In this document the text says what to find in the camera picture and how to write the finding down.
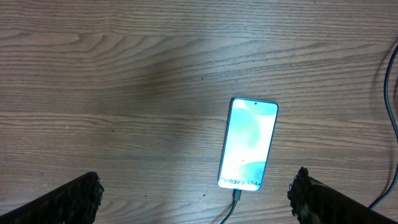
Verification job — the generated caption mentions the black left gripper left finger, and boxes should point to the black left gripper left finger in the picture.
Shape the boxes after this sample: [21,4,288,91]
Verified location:
[1,172,104,224]

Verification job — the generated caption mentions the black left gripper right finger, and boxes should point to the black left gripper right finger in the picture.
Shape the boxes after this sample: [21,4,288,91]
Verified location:
[287,167,397,224]

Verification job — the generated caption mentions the black USB charging cable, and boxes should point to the black USB charging cable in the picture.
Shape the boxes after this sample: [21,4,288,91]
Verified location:
[219,43,398,224]

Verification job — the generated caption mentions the blue Galaxy smartphone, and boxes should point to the blue Galaxy smartphone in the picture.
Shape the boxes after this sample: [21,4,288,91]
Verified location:
[218,97,279,191]

